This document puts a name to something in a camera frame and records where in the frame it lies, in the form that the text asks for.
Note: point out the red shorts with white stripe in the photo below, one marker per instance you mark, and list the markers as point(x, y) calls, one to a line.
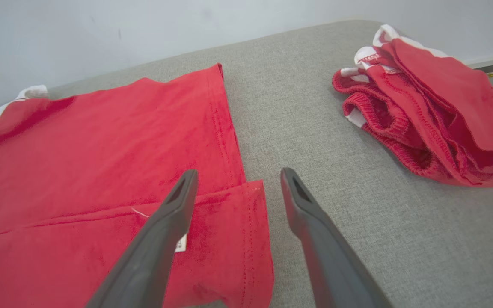
point(435, 119)

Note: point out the grey fabric sofa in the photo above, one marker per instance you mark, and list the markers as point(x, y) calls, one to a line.
point(336, 214)

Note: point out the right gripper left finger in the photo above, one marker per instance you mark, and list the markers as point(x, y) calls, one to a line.
point(152, 256)

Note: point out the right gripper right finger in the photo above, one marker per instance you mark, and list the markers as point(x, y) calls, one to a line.
point(332, 265)

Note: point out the red basketball jersey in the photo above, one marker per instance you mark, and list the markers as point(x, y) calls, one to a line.
point(101, 149)

